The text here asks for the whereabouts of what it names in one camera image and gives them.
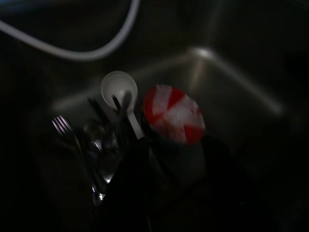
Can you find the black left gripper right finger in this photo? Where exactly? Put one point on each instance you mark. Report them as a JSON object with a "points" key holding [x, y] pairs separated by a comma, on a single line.
{"points": [[224, 188]]}

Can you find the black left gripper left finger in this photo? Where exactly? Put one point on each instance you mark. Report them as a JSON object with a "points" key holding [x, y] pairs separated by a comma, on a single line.
{"points": [[132, 188]]}

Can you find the red and white cup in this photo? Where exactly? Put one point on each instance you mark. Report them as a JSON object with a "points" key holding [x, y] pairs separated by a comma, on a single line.
{"points": [[173, 116]]}

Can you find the metal spoon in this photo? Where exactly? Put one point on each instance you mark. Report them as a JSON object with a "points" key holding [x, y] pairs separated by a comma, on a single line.
{"points": [[96, 147]]}

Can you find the black chopstick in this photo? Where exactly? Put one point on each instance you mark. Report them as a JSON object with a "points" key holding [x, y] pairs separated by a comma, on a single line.
{"points": [[115, 100]]}

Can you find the metal fork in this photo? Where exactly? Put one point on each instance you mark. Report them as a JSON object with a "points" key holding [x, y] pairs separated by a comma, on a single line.
{"points": [[62, 125]]}

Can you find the white plastic spoon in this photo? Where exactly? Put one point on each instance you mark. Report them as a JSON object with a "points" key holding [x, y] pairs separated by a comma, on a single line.
{"points": [[116, 84]]}

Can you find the stainless steel sink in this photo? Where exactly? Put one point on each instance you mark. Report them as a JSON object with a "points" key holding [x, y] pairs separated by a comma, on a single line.
{"points": [[241, 72]]}

